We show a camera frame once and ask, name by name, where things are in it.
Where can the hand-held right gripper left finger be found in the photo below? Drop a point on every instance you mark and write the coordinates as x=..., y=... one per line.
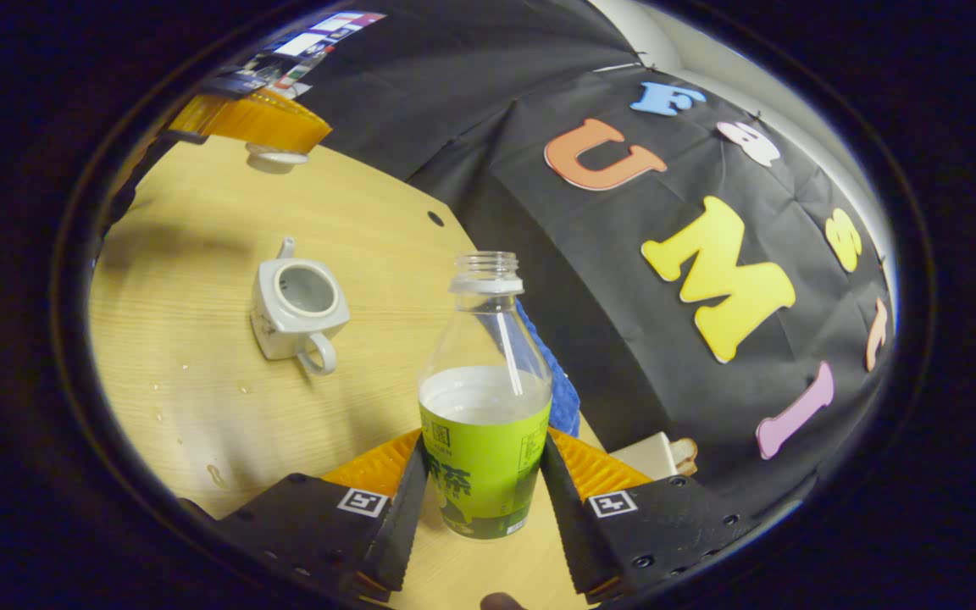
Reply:
x=407, y=525

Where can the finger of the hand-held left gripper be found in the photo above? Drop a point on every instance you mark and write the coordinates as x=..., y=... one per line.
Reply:
x=268, y=123

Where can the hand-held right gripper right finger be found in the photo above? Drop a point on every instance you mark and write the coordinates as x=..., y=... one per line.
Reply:
x=564, y=525

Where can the white teacup lid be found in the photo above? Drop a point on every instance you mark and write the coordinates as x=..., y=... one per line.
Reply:
x=276, y=159

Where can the green label water bottle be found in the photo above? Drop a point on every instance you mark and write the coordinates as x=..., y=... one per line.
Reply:
x=484, y=457

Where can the computer monitor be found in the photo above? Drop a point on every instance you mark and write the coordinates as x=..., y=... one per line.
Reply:
x=318, y=38

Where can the white toaster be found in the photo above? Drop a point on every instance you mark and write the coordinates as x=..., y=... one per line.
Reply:
x=645, y=457

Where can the blue towel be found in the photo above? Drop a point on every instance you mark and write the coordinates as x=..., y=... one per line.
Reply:
x=564, y=398

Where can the toast bread slice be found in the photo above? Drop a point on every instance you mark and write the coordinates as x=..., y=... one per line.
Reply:
x=685, y=453

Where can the black backdrop cloth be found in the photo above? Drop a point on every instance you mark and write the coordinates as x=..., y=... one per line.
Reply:
x=539, y=127

